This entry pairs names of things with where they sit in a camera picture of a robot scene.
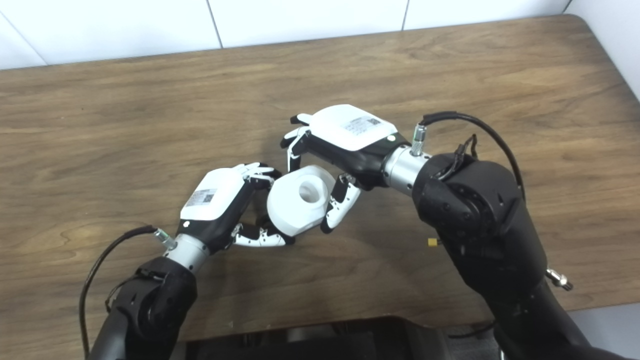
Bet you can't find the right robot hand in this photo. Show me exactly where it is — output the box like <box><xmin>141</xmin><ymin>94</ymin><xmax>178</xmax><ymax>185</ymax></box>
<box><xmin>280</xmin><ymin>104</ymin><xmax>408</xmax><ymax>235</ymax></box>

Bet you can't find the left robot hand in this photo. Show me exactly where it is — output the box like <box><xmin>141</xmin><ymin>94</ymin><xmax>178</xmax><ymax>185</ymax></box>
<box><xmin>179</xmin><ymin>161</ymin><xmax>296</xmax><ymax>256</ymax></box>

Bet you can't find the round white piece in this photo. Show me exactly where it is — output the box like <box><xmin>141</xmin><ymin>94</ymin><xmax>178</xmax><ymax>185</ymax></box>
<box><xmin>266</xmin><ymin>165</ymin><xmax>337</xmax><ymax>237</ymax></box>

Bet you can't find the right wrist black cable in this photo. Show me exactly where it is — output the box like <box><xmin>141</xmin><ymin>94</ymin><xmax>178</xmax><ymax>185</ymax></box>
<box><xmin>410</xmin><ymin>111</ymin><xmax>526</xmax><ymax>201</ymax></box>

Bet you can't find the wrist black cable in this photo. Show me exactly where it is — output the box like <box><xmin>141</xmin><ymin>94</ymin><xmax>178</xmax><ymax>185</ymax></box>
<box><xmin>78</xmin><ymin>224</ymin><xmax>178</xmax><ymax>360</ymax></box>
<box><xmin>410</xmin><ymin>111</ymin><xmax>526</xmax><ymax>201</ymax></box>

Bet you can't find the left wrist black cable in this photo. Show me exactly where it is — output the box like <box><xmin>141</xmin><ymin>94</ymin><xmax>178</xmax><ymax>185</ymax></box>
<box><xmin>78</xmin><ymin>224</ymin><xmax>178</xmax><ymax>360</ymax></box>

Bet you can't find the black cable with silver plug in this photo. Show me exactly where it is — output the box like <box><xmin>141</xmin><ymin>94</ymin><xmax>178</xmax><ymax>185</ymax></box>
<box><xmin>447</xmin><ymin>268</ymin><xmax>574</xmax><ymax>342</ymax></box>

